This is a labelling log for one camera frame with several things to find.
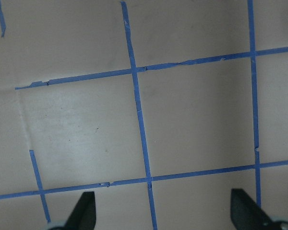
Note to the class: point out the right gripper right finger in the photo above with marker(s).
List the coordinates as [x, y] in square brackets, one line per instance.
[245, 214]

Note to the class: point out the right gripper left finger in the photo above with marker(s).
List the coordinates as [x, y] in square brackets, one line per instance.
[83, 216]

